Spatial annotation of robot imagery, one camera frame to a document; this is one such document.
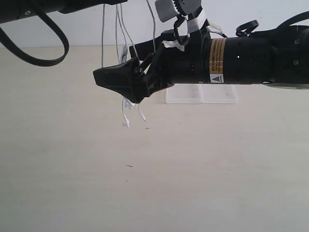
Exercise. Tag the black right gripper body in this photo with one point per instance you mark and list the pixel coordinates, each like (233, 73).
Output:
(178, 60)

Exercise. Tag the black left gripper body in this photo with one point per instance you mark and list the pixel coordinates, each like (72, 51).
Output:
(77, 5)

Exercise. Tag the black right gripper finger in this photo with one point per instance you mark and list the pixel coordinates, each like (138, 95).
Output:
(123, 80)
(145, 48)

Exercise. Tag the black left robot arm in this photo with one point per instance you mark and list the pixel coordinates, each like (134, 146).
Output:
(11, 10)

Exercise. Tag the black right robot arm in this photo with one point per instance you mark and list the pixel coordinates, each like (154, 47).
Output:
(275, 58)

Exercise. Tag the clear open plastic case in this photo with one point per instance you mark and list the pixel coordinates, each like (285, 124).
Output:
(201, 94)

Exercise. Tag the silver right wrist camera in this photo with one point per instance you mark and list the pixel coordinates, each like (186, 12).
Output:
(168, 9)

